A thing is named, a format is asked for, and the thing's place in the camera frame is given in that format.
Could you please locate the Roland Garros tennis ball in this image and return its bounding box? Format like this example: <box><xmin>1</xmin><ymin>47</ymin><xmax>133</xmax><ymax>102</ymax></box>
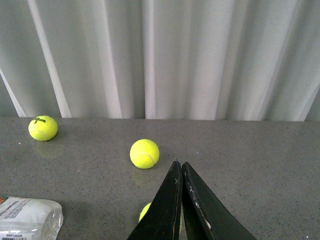
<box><xmin>138</xmin><ymin>202</ymin><xmax>152</xmax><ymax>222</ymax></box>

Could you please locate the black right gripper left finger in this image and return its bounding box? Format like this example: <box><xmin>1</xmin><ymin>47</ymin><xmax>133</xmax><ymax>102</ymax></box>
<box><xmin>128</xmin><ymin>160</ymin><xmax>183</xmax><ymax>240</ymax></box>

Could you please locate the clear plastic tennis ball can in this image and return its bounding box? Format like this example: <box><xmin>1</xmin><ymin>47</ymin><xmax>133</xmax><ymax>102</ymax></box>
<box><xmin>0</xmin><ymin>195</ymin><xmax>64</xmax><ymax>240</ymax></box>

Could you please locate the right edge tennis ball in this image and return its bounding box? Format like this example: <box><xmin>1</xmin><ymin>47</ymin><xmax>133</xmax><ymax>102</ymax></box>
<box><xmin>129</xmin><ymin>139</ymin><xmax>160</xmax><ymax>169</ymax></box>

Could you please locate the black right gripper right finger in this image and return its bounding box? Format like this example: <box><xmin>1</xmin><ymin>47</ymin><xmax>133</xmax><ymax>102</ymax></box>
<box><xmin>182</xmin><ymin>162</ymin><xmax>255</xmax><ymax>240</ymax></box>

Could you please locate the far Wilson tennis ball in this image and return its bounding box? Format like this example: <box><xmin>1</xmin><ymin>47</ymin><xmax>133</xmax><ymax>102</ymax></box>
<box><xmin>28</xmin><ymin>115</ymin><xmax>58</xmax><ymax>142</ymax></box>

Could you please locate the white pleated curtain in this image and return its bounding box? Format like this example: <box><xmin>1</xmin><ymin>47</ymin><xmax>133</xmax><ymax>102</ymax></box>
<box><xmin>0</xmin><ymin>0</ymin><xmax>320</xmax><ymax>121</ymax></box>

